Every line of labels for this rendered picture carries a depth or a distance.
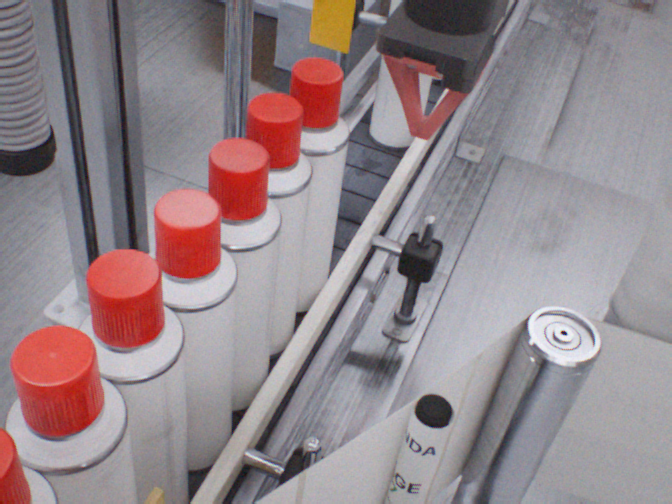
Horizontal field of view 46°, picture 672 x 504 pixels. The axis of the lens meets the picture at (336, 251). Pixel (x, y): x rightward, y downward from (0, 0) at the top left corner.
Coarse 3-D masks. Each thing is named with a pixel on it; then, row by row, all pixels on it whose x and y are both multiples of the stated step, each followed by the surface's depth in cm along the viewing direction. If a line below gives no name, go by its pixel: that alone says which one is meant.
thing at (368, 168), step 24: (504, 24) 109; (432, 96) 88; (360, 120) 83; (360, 144) 80; (432, 144) 82; (360, 168) 77; (384, 168) 78; (360, 192) 74; (360, 216) 72; (336, 240) 69; (336, 264) 67; (336, 312) 63; (264, 432) 54; (192, 480) 51; (240, 480) 51
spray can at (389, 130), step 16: (400, 0) 70; (384, 64) 75; (384, 80) 76; (384, 96) 76; (384, 112) 77; (400, 112) 77; (384, 128) 78; (400, 128) 78; (384, 144) 80; (400, 144) 79
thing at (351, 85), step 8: (368, 56) 77; (376, 56) 77; (360, 64) 75; (368, 64) 76; (376, 64) 77; (352, 72) 74; (360, 72) 74; (368, 72) 75; (344, 80) 73; (352, 80) 73; (360, 80) 74; (344, 88) 72; (352, 88) 72; (344, 96) 71; (352, 96) 73; (344, 104) 71
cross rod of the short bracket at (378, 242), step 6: (378, 234) 66; (372, 240) 65; (378, 240) 65; (384, 240) 65; (390, 240) 65; (372, 246) 66; (378, 246) 65; (384, 246) 65; (390, 246) 65; (396, 246) 65; (402, 246) 65; (384, 252) 66; (390, 252) 65; (396, 252) 65
